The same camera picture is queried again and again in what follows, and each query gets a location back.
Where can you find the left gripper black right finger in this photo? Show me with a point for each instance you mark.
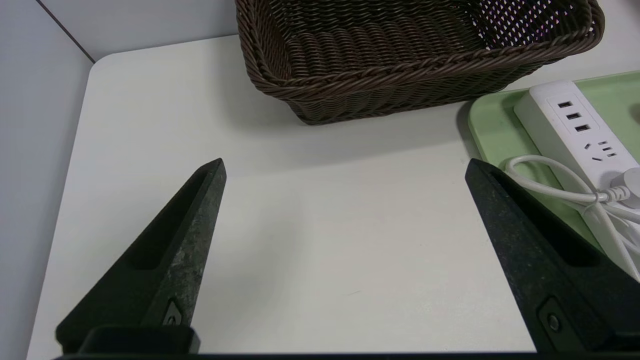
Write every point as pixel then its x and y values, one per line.
pixel 550 280

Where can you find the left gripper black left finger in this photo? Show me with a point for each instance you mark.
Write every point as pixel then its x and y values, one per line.
pixel 165 280

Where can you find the light green plastic tray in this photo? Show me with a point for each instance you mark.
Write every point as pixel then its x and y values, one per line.
pixel 495 130

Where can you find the white power strip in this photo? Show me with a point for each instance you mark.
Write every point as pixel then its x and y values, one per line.
pixel 565 130

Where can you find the dark brown wicker basket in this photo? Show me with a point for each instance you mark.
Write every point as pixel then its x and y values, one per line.
pixel 375 75

